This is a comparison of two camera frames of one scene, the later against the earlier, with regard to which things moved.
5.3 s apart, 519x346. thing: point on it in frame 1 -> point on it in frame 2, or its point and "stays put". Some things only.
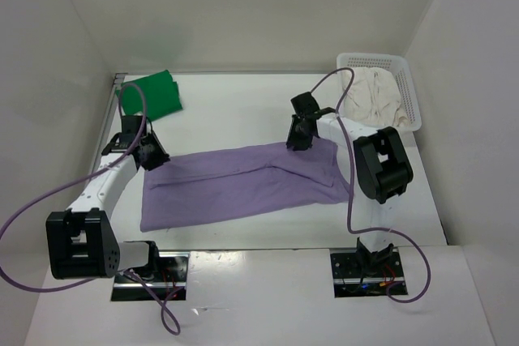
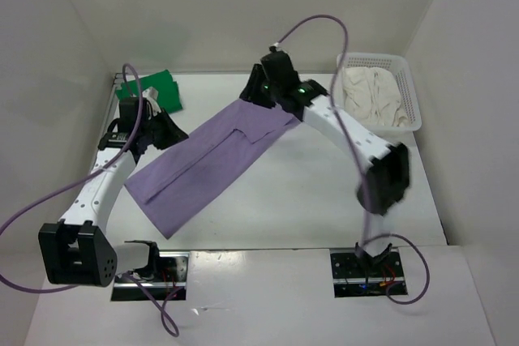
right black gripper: x=293 y=140 -> x=251 y=90
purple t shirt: x=200 y=188 -> x=184 y=176
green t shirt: x=161 y=96 stays put
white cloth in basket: x=371 y=94 stays put
